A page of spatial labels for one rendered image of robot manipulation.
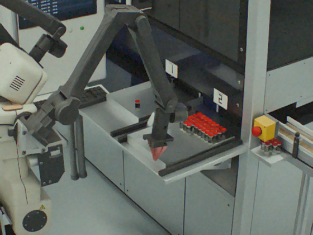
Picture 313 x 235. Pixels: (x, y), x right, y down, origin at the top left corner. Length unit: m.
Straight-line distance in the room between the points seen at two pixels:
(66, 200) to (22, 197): 1.41
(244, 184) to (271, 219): 0.34
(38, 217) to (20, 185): 0.17
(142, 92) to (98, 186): 1.05
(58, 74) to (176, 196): 0.82
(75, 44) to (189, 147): 0.87
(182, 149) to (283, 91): 0.47
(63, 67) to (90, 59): 1.10
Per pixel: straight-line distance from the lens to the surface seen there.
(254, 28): 2.46
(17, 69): 2.25
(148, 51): 2.27
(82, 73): 2.18
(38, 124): 2.19
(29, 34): 3.13
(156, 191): 3.43
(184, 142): 2.71
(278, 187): 2.97
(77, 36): 3.22
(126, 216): 3.74
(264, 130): 2.57
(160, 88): 2.37
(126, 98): 3.03
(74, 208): 3.81
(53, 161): 2.43
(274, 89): 2.65
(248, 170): 2.75
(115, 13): 2.13
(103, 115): 2.90
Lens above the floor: 2.30
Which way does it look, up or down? 29 degrees down
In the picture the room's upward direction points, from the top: straight up
